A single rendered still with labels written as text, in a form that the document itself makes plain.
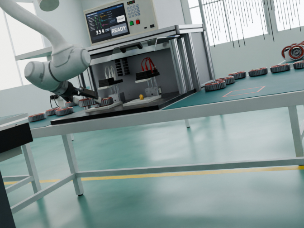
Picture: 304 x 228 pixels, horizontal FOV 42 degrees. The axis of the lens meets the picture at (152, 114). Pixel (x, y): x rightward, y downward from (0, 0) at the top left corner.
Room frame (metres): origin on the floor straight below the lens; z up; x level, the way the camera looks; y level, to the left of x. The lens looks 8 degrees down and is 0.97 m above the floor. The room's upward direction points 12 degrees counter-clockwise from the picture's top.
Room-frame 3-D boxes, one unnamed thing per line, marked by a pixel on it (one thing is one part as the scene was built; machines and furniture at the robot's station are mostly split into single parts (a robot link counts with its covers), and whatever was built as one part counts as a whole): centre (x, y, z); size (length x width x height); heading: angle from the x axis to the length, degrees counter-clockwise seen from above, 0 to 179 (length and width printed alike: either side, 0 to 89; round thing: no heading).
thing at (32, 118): (2.48, 0.71, 0.77); 0.11 x 0.11 x 0.04
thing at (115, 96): (2.28, 0.18, 0.80); 0.08 x 0.05 x 0.06; 61
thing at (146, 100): (2.03, 0.03, 0.78); 0.15 x 0.15 x 0.01; 61
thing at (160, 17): (2.37, -0.03, 1.22); 0.44 x 0.39 x 0.20; 61
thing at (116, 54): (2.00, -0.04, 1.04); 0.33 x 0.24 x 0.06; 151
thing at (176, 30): (2.37, -0.01, 1.09); 0.68 x 0.44 x 0.05; 61
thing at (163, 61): (2.31, 0.02, 0.92); 0.66 x 0.01 x 0.30; 61
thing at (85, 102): (2.00, 0.30, 0.83); 0.11 x 0.11 x 0.04
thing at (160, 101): (2.10, 0.13, 0.76); 0.64 x 0.47 x 0.02; 61
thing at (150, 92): (2.16, -0.03, 0.80); 0.08 x 0.05 x 0.06; 61
